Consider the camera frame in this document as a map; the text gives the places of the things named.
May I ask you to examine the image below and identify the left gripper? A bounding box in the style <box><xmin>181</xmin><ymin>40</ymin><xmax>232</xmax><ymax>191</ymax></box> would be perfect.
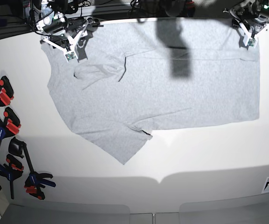
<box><xmin>231</xmin><ymin>4</ymin><xmax>269</xmax><ymax>47</ymax></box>

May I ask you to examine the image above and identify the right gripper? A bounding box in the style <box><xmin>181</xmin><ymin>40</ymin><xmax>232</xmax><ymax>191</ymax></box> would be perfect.
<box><xmin>38</xmin><ymin>14</ymin><xmax>95</xmax><ymax>49</ymax></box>

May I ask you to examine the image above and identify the light grey T-shirt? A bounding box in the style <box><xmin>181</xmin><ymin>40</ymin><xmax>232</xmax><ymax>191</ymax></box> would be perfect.
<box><xmin>41</xmin><ymin>19</ymin><xmax>260</xmax><ymax>164</ymax></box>

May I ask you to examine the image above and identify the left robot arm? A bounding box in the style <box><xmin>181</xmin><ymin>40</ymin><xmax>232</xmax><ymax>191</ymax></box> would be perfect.
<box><xmin>223</xmin><ymin>0</ymin><xmax>269</xmax><ymax>48</ymax></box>

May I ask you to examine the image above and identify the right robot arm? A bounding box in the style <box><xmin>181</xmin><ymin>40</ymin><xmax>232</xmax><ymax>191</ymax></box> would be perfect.
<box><xmin>30</xmin><ymin>0</ymin><xmax>96</xmax><ymax>51</ymax></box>

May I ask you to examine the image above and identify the long bar blue clamp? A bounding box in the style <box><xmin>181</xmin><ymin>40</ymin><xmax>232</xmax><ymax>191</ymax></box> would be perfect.
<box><xmin>8</xmin><ymin>137</ymin><xmax>56</xmax><ymax>200</ymax></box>

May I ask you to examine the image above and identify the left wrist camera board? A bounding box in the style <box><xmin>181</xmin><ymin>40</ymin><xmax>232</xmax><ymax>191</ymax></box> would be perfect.
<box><xmin>247</xmin><ymin>37</ymin><xmax>258</xmax><ymax>48</ymax></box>

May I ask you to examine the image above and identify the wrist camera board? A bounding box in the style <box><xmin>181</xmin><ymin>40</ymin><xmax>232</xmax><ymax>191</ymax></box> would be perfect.
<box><xmin>64</xmin><ymin>51</ymin><xmax>77</xmax><ymax>63</ymax></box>
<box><xmin>247</xmin><ymin>37</ymin><xmax>258</xmax><ymax>48</ymax></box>

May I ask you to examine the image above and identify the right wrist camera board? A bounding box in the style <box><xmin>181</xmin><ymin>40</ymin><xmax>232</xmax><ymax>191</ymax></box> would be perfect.
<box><xmin>64</xmin><ymin>51</ymin><xmax>77</xmax><ymax>63</ymax></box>

